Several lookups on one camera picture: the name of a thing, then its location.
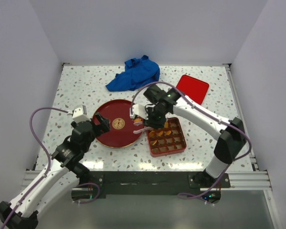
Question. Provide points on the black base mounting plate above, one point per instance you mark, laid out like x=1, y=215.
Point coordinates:
x=102, y=183

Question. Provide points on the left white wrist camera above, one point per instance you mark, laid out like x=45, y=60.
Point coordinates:
x=80, y=114

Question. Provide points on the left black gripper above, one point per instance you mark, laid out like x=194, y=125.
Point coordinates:
x=104, y=125

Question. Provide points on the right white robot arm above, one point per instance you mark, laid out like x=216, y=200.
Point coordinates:
x=229, y=133

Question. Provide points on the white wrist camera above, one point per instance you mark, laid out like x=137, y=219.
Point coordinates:
x=138, y=110
x=80, y=114

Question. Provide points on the red compartment cookie box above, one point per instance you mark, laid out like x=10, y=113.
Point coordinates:
x=168, y=144

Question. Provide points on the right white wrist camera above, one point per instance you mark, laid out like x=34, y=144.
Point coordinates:
x=138, y=110

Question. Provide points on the pink metal tongs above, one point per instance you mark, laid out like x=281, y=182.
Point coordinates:
x=143, y=129

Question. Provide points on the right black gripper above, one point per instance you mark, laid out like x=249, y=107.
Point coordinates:
x=154, y=124

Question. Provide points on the round dark red tray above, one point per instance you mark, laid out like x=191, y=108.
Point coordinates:
x=121, y=125

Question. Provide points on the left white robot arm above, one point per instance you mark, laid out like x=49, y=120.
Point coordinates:
x=62, y=172

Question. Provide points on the red square box lid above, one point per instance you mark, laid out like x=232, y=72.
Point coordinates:
x=194, y=88

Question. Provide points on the blue crumpled cloth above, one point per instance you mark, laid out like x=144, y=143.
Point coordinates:
x=138, y=72

